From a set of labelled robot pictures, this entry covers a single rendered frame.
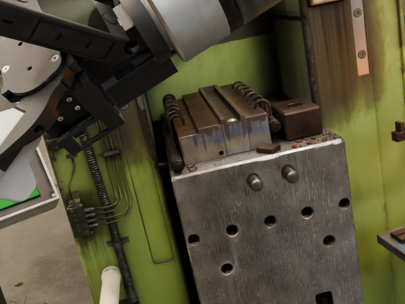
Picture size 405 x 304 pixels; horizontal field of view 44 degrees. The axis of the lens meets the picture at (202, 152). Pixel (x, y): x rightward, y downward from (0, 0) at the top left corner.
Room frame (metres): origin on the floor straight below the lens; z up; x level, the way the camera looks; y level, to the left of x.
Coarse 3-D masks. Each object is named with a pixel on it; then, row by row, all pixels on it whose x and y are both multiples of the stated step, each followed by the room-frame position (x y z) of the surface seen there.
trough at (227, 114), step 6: (204, 90) 1.46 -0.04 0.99; (210, 90) 1.47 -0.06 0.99; (216, 90) 1.42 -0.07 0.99; (210, 96) 1.40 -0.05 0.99; (216, 96) 1.38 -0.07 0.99; (222, 96) 1.31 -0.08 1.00; (216, 102) 1.31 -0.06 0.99; (222, 102) 1.29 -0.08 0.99; (222, 108) 1.22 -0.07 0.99; (228, 108) 1.21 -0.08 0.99; (222, 114) 1.16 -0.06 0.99; (228, 114) 1.15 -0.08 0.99; (234, 114) 1.14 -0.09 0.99
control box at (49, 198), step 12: (0, 96) 0.98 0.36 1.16; (0, 108) 0.96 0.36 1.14; (36, 156) 0.93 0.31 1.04; (36, 168) 0.91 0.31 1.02; (36, 180) 0.90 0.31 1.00; (48, 180) 0.91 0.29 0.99; (48, 192) 0.89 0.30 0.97; (24, 204) 0.87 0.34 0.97; (36, 204) 0.87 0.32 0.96; (48, 204) 0.90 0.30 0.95; (0, 216) 0.84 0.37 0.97; (12, 216) 0.85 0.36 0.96; (24, 216) 0.89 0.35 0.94; (0, 228) 0.89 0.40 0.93
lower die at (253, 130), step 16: (192, 96) 1.43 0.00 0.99; (208, 96) 1.34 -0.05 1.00; (224, 96) 1.29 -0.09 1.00; (240, 96) 1.29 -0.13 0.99; (192, 112) 1.23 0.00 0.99; (208, 112) 1.19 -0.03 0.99; (240, 112) 1.09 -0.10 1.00; (256, 112) 1.09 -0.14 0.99; (176, 128) 1.14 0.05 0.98; (192, 128) 1.11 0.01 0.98; (208, 128) 1.06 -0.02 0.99; (224, 128) 1.06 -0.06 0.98; (240, 128) 1.07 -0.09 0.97; (256, 128) 1.07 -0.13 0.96; (192, 144) 1.06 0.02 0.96; (208, 144) 1.06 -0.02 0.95; (224, 144) 1.06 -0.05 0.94; (240, 144) 1.07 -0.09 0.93; (256, 144) 1.07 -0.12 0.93; (192, 160) 1.06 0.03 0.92
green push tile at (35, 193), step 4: (36, 188) 0.88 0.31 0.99; (36, 192) 0.88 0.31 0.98; (32, 196) 0.87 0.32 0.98; (36, 196) 0.88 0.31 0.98; (0, 200) 0.85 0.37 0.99; (4, 200) 0.86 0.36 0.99; (24, 200) 0.87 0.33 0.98; (0, 204) 0.85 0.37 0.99; (4, 204) 0.85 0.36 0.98; (8, 204) 0.85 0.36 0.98; (12, 204) 0.86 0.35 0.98; (16, 204) 0.86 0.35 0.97; (0, 208) 0.85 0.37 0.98; (4, 208) 0.85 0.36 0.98
